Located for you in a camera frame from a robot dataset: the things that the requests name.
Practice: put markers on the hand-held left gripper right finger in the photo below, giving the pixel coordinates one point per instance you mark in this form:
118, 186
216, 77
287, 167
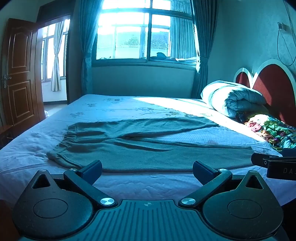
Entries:
203, 172

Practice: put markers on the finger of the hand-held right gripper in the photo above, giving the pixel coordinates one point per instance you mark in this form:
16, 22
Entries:
260, 160

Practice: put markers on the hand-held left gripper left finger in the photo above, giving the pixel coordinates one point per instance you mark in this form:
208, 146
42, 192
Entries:
92, 172

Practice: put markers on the grey pants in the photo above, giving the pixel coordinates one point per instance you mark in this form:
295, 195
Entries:
143, 143

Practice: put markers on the colourful patterned cloth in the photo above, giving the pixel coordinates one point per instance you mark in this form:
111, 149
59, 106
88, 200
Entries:
272, 129

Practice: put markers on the bed with pale floral sheet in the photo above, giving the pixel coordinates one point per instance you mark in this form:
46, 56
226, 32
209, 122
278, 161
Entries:
34, 148

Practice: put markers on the folded white quilt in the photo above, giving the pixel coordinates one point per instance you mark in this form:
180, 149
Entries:
233, 97

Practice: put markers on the red and white headboard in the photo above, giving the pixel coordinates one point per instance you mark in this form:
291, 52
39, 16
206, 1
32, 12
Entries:
275, 85

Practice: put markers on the pale curtain in next room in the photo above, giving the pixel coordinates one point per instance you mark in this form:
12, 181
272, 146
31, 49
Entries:
56, 58

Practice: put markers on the brown wooden door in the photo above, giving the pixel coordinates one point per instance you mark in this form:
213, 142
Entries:
19, 74

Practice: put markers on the dark object on windowsill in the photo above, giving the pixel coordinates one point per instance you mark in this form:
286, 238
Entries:
161, 55

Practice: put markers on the window in next room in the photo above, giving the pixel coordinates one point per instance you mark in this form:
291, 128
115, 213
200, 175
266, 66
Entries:
46, 53

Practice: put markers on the sheer white curtain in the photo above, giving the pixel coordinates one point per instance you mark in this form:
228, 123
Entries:
182, 34

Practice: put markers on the large bedroom window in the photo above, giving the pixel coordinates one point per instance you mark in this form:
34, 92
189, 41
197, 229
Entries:
143, 32

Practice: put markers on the wall socket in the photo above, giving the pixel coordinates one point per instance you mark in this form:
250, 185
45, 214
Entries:
284, 27

